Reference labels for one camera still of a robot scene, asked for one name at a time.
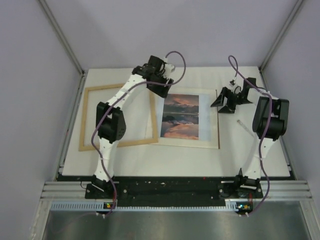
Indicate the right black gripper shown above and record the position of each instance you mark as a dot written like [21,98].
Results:
[225,92]

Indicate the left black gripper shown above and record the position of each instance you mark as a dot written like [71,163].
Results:
[162,91]

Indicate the small metal tool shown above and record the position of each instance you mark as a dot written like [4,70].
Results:
[245,127]

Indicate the orange sky photo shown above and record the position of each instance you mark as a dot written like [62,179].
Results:
[179,117]

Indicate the light wooden picture frame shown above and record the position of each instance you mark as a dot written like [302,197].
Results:
[153,120]

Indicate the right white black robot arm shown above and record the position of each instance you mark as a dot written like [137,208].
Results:
[269,122]

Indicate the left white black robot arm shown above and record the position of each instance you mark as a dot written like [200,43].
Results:
[110,126]

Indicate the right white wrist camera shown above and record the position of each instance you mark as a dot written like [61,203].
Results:
[233,85]

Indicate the right aluminium corner post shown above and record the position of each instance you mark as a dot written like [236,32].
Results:
[293,14]

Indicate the aluminium corner post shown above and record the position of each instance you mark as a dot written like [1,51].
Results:
[60,35]
[293,14]

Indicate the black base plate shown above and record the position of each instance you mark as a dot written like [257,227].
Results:
[147,191]

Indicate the aluminium front rail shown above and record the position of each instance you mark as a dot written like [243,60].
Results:
[280,190]

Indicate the left aluminium corner post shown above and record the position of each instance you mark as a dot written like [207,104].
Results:
[60,35]

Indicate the grey slotted cable duct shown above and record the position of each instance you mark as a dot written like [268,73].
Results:
[106,206]

